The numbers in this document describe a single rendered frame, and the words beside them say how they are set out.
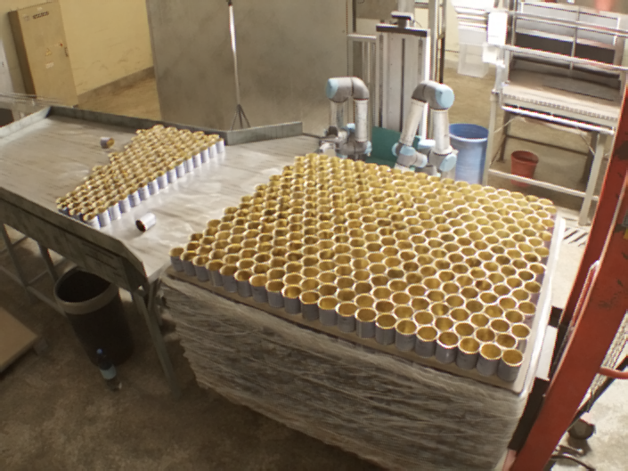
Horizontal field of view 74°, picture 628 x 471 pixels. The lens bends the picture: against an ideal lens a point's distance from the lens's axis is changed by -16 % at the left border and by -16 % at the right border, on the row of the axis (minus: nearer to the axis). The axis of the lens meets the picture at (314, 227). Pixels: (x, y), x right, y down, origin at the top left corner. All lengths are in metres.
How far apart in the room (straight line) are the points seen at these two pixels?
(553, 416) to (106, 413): 2.36
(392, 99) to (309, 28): 1.42
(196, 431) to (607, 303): 2.15
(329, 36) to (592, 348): 3.40
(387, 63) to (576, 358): 2.14
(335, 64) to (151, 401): 3.05
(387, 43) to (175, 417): 2.55
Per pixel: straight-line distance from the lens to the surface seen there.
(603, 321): 1.54
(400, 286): 1.72
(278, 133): 3.12
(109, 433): 2.94
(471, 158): 4.57
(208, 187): 2.62
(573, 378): 1.72
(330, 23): 4.25
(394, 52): 3.12
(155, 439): 2.82
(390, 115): 3.24
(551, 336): 2.09
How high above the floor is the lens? 2.25
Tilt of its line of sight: 33 degrees down
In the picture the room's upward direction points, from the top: 2 degrees counter-clockwise
